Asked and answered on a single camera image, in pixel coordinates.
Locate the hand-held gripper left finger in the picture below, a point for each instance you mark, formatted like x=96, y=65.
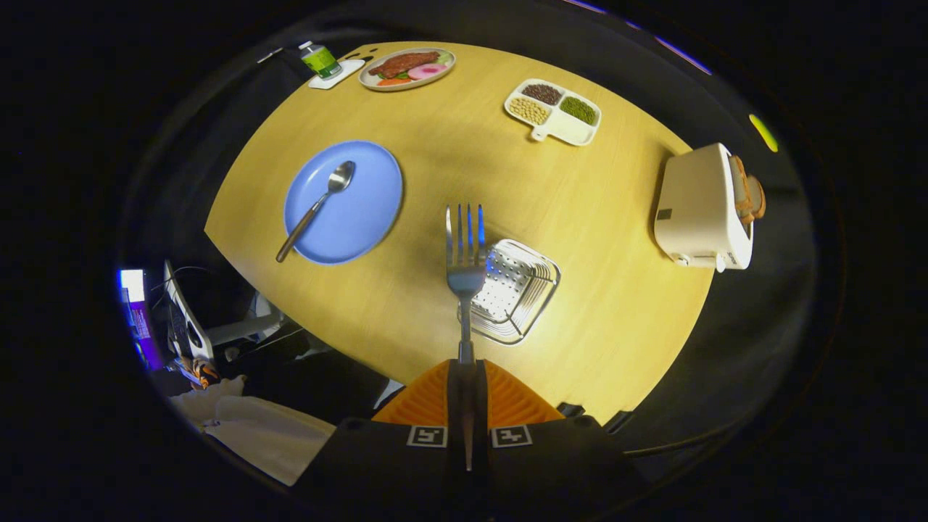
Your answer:
x=455, y=406

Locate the white framed device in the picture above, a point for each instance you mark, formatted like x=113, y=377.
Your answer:
x=185, y=312

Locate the lit computer monitor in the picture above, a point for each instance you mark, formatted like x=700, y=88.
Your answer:
x=134, y=319

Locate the white cloth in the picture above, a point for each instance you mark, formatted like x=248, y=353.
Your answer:
x=268, y=435

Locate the white plate of food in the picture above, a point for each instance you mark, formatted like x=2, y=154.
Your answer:
x=406, y=65

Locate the orange black striped object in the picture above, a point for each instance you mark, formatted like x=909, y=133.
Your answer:
x=199, y=373

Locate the silver fork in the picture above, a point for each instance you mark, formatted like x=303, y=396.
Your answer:
x=465, y=275

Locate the silver spoon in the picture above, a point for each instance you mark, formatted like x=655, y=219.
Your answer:
x=339, y=176

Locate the green drink bottle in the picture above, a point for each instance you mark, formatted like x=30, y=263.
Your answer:
x=320, y=61

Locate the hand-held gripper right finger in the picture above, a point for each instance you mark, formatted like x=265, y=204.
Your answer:
x=478, y=406

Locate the white divided dish of beans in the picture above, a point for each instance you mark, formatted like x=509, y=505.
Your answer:
x=573, y=130

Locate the white toaster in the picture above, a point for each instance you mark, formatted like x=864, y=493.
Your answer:
x=699, y=210

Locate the blue plate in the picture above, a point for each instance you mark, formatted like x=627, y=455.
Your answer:
x=362, y=210

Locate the white square coaster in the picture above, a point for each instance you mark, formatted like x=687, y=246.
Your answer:
x=349, y=72

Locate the bread slice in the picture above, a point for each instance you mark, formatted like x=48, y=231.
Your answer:
x=750, y=199

